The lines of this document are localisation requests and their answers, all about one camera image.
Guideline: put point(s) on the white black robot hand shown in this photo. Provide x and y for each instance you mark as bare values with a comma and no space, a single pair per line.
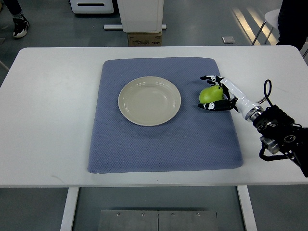
233,98

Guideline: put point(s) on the person in dark trousers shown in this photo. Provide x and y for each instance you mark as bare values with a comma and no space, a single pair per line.
21,24

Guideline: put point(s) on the person in dark clothes right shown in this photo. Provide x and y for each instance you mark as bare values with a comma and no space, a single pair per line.
293,23

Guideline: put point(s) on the white table leg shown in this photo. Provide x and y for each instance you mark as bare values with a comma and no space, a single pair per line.
246,208
69,209

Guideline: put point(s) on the white chair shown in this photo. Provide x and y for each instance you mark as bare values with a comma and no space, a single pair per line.
271,18

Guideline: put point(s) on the green pear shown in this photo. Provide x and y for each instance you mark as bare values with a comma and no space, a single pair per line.
211,94

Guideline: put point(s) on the cream round plate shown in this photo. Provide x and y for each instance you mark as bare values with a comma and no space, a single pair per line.
149,101

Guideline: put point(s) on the cardboard box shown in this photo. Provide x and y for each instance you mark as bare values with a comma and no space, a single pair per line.
145,39

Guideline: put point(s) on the right white table leg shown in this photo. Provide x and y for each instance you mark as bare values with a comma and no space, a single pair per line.
246,208

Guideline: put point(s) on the left white table leg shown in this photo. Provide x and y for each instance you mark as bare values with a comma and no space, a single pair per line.
69,209

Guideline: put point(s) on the white cabinet on base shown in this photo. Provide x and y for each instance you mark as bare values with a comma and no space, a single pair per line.
139,16

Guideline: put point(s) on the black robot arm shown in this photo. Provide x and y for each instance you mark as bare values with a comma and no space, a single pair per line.
282,138

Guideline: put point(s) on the blue textured mat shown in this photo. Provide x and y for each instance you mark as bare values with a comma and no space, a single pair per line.
193,139

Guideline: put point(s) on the grey floor socket plate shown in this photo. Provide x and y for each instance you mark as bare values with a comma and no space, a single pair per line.
228,40

